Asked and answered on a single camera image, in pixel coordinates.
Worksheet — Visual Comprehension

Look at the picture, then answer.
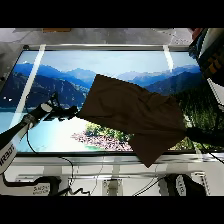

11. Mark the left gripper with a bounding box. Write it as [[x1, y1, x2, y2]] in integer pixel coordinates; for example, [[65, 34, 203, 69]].
[[49, 105, 80, 122]]

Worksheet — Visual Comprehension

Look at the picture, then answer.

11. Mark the brown garment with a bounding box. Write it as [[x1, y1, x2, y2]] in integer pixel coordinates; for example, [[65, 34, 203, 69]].
[[76, 73, 188, 169]]

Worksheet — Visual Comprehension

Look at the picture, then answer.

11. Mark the heap of clothes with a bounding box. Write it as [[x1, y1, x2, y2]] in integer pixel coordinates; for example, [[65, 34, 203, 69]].
[[187, 27, 224, 89]]

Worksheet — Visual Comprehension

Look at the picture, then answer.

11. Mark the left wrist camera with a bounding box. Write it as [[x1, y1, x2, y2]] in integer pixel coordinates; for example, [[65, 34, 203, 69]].
[[48, 91, 61, 108]]

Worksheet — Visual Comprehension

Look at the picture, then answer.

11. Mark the black cable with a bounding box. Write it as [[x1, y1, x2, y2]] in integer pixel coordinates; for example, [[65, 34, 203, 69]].
[[25, 123, 92, 197], [132, 175, 168, 197]]

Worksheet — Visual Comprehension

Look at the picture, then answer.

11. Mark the silver frame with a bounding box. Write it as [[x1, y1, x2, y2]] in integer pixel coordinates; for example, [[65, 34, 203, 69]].
[[0, 151, 224, 197]]

